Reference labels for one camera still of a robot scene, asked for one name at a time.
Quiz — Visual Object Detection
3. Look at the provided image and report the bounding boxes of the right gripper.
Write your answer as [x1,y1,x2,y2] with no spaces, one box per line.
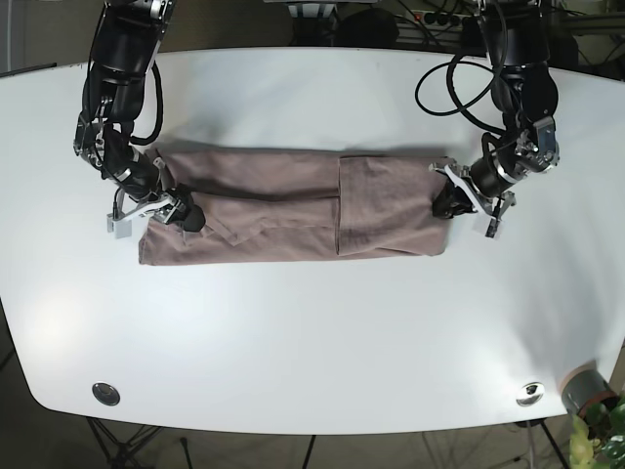
[88,142,206,237]

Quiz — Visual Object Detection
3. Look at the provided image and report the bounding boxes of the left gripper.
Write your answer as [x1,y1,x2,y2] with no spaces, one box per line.
[430,122,560,239]

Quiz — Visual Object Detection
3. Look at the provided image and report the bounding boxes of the pink T-shirt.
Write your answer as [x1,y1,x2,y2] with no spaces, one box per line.
[139,146,451,266]

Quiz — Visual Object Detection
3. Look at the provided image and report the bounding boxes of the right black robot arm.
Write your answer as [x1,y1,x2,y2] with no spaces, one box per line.
[73,1,205,237]

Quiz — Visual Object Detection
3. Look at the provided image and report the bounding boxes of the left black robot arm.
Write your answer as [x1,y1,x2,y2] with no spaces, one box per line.
[431,1,560,238]

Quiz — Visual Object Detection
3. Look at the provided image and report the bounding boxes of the right metal table grommet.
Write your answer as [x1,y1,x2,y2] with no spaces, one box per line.
[516,382,545,407]

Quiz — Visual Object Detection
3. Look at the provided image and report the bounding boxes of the metal table grommet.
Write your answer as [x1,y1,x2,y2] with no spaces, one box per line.
[516,382,545,407]
[92,382,120,406]

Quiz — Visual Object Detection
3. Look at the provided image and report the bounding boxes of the left metal table grommet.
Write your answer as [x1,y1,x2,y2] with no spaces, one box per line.
[92,382,120,406]

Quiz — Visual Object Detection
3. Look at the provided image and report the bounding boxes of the grey plant pot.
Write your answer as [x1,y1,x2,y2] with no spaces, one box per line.
[558,362,619,416]

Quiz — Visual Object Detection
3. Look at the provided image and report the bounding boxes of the green plant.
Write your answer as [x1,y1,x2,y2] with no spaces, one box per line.
[569,395,624,469]

